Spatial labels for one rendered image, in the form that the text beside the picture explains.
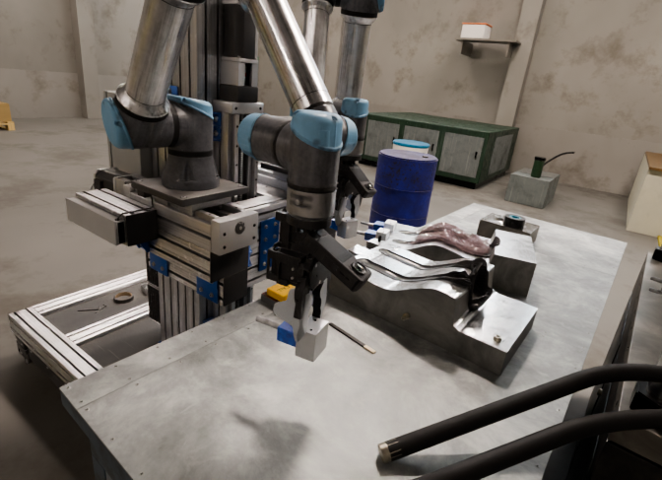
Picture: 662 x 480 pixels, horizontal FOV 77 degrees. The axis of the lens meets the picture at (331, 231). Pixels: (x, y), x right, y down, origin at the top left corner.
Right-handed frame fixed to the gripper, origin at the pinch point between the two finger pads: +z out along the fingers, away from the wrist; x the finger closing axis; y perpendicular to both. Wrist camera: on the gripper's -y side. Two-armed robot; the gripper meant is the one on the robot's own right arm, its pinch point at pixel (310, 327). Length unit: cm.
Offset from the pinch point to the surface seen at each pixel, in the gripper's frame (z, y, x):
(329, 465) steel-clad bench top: 14.9, -10.4, 10.5
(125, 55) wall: -36, 837, -667
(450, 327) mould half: 9.0, -20.4, -29.9
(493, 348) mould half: 9.3, -29.7, -27.7
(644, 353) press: 16, -65, -60
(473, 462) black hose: 10.1, -29.8, 3.2
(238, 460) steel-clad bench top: 15.0, 1.8, 16.7
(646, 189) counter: 43, -165, -524
